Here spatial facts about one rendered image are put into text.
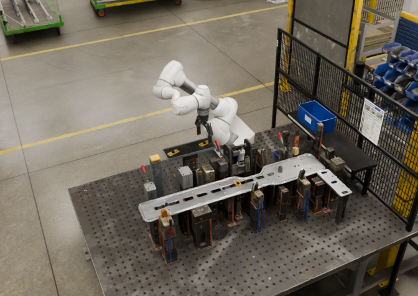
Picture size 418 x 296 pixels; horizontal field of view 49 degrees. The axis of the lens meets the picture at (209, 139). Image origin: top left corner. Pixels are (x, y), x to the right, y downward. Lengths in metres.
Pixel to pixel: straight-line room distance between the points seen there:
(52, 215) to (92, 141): 1.27
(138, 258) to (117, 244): 0.21
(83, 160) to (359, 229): 3.17
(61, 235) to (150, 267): 1.55
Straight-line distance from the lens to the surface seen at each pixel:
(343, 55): 5.41
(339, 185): 3.33
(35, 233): 4.64
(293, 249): 3.25
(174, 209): 3.07
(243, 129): 3.95
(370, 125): 3.52
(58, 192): 5.02
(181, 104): 3.03
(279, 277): 3.09
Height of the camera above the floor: 3.08
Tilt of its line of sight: 34 degrees down
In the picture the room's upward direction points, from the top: 2 degrees counter-clockwise
